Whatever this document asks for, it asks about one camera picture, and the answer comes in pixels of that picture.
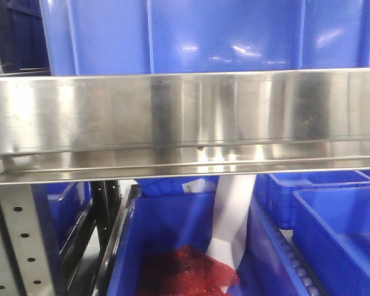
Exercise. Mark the blue bin lower left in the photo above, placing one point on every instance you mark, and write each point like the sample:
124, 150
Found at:
67, 202

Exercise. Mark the blue bin rear right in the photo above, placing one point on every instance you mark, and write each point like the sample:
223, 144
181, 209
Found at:
282, 195

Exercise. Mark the roller conveyor track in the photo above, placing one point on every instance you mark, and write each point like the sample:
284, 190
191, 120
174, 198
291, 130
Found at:
279, 269

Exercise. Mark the blue bin with red mesh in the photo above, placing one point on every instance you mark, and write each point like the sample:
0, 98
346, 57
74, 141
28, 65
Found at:
159, 224

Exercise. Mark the stainless steel shelf rail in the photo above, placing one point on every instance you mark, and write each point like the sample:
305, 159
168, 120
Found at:
92, 128

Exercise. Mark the perforated steel shelf post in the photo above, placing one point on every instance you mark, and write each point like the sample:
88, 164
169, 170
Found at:
24, 260

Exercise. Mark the red mesh netting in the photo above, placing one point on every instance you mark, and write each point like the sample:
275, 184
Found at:
185, 271

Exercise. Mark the blue open bin right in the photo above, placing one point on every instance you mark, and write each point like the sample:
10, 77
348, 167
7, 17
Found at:
335, 242

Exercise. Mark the large blue bin upper shelf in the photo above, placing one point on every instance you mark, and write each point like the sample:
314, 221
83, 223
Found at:
138, 37

